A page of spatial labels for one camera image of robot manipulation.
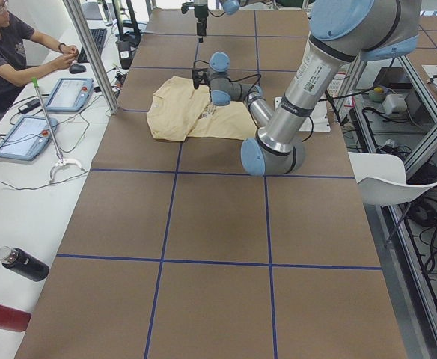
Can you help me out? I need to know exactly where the black keyboard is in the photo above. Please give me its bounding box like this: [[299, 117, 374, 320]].
[[77, 28, 109, 64]]

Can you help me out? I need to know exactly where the white plastic chair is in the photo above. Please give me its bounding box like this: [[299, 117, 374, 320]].
[[348, 152, 437, 206]]

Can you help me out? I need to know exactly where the blue teach pendant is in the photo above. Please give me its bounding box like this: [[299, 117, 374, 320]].
[[46, 77, 94, 113], [0, 115, 51, 161]]

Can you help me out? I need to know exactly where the brown paper table cover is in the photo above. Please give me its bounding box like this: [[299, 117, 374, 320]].
[[16, 10, 406, 358]]

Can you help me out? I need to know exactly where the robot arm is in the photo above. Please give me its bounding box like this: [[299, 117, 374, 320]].
[[192, 0, 421, 176], [180, 0, 277, 43]]

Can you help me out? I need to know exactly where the seated person dark shirt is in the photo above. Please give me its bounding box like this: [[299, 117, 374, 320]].
[[0, 1, 79, 112]]

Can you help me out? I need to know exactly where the near blue teach pendant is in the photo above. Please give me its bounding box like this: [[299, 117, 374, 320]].
[[0, 115, 51, 161]]

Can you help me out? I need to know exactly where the far blue teach pendant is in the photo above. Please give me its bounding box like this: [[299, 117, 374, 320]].
[[46, 77, 94, 113]]

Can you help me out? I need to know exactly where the grey aluminium frame post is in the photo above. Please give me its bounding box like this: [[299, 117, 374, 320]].
[[62, 0, 118, 114]]

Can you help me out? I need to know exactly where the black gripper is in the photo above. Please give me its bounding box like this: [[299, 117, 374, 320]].
[[181, 0, 208, 42], [192, 67, 210, 90]]

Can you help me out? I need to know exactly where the red water bottle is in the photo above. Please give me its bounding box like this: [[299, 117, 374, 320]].
[[0, 304, 31, 332]]

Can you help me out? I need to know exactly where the beige long-sleeve printed shirt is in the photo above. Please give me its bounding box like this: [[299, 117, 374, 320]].
[[146, 76, 256, 141]]

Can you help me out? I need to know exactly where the black water bottle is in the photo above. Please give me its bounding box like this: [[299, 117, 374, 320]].
[[0, 246, 49, 282]]

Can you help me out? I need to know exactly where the black computer mouse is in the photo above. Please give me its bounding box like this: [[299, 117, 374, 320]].
[[69, 64, 87, 74]]

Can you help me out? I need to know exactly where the reacher grabber stick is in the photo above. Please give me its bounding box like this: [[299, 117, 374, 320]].
[[31, 77, 86, 184]]

